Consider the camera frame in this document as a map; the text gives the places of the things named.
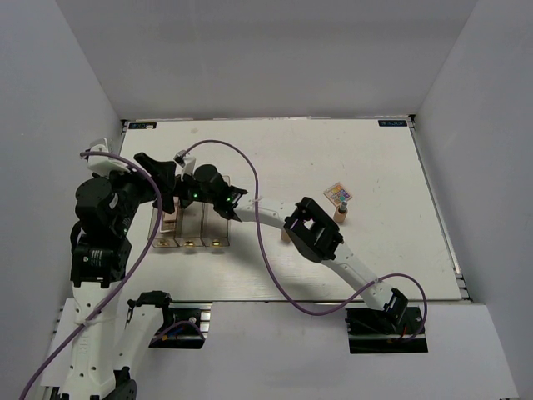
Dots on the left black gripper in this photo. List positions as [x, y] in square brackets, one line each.
[161, 172]

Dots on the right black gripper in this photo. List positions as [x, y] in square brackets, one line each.
[181, 187]

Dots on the pink blush palette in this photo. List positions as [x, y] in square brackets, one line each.
[169, 220]

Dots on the beige foundation bottle black cap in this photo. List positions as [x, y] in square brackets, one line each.
[285, 236]

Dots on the colourful square eyeshadow palette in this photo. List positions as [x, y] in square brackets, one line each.
[337, 194]

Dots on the beige foundation bottle silver cap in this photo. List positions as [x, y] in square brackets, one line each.
[340, 213]

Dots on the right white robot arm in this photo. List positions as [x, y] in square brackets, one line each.
[314, 233]

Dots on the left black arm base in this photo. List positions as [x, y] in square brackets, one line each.
[185, 326]

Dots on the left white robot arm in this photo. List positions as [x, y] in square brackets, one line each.
[105, 207]

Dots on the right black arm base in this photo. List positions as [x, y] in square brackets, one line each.
[368, 334]

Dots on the clear organizer left compartment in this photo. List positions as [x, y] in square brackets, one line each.
[166, 236]

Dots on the left blue logo sticker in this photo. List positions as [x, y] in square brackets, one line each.
[141, 125]

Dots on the blue logo sticker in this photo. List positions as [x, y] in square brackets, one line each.
[141, 125]
[392, 123]

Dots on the right blue logo sticker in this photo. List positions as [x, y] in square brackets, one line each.
[392, 123]

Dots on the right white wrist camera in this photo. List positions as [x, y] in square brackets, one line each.
[186, 160]

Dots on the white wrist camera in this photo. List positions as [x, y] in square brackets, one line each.
[186, 160]
[103, 165]

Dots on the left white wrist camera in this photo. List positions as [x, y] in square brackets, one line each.
[103, 165]

